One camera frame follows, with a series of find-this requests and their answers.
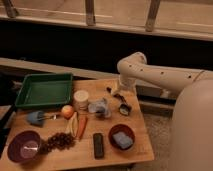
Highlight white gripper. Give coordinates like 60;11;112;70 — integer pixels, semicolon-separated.
111;77;136;95

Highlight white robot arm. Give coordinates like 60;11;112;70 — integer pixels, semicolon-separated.
113;52;213;171

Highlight dark red bowl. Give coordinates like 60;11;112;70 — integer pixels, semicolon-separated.
108;124;135;150

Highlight purple bowl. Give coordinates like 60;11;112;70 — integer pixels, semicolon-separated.
7;130;41;163

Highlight white round container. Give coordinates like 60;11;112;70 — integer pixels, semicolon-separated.
74;90;89;110

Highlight orange carrot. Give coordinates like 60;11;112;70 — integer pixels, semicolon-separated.
76;116;88;140

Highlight black remote control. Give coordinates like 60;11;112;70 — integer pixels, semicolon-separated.
93;133;104;159

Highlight red yellow apple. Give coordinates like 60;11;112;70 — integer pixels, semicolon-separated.
61;105;74;119

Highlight bunch of dark grapes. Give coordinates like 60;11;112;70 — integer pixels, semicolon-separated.
39;132;75;154

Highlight green plastic tray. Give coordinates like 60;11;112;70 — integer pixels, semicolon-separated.
15;73;73;109

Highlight blue handled scoop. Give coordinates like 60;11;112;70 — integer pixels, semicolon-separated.
26;111;59;127

